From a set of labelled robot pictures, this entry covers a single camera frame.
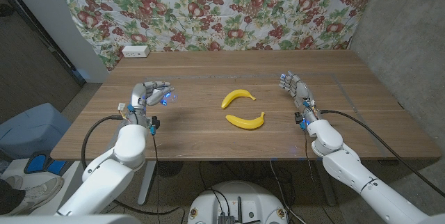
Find grey table leg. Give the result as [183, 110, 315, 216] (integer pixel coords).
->
[314, 160, 339, 207]

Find white floor board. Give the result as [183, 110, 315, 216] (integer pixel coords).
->
[0, 157, 81, 217]

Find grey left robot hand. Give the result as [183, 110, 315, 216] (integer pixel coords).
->
[130, 80, 175, 112]

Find black door frame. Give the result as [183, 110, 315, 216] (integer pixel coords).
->
[0, 0, 87, 86]

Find white table leg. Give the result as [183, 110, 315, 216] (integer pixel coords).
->
[137, 160, 157, 206]

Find white robot chest panel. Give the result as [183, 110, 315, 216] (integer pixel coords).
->
[0, 214, 142, 224]

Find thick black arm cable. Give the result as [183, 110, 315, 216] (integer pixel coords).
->
[318, 109, 445, 199]
[81, 114, 187, 216]

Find black round fan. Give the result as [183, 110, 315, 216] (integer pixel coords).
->
[155, 161, 184, 179]

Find blue padded black object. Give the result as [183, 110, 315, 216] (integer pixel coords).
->
[23, 152, 67, 176]

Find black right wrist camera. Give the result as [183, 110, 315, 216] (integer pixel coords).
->
[293, 111, 307, 131]

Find yellow toy banana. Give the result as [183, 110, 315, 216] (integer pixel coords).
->
[220, 89, 257, 110]
[225, 111, 266, 130]

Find white robot torso base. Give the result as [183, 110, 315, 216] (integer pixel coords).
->
[187, 181, 289, 224]

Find blue-grey storage box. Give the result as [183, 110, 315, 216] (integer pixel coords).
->
[0, 102, 72, 161]

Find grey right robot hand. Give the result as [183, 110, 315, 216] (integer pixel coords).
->
[279, 70, 318, 119]

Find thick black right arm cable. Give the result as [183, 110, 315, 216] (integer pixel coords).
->
[318, 109, 445, 199]

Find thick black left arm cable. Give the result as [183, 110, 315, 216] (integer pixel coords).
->
[81, 114, 187, 216]

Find dark trouser leg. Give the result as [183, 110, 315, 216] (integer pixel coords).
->
[0, 178, 26, 214]

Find white power strip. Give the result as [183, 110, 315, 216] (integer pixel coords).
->
[121, 45, 151, 58]

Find floral fruit print backdrop cloth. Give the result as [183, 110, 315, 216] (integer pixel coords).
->
[48, 0, 382, 72]

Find grey sneaker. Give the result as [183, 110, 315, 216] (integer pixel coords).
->
[10, 176, 65, 216]
[2, 174, 24, 190]

